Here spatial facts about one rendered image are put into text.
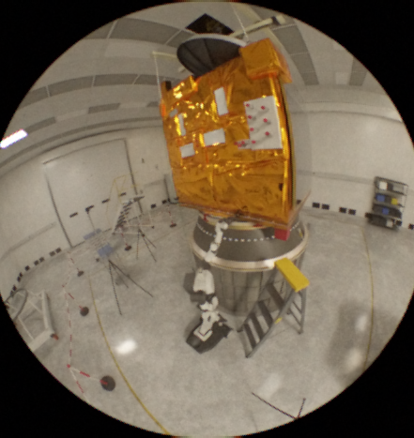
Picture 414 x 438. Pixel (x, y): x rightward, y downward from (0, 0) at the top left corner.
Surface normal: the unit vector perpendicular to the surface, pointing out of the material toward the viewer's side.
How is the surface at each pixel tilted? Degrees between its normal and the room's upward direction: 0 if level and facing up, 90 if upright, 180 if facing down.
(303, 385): 0
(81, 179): 90
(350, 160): 90
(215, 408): 0
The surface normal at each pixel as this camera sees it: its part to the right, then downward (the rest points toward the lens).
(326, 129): -0.69, 0.38
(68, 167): 0.70, 0.18
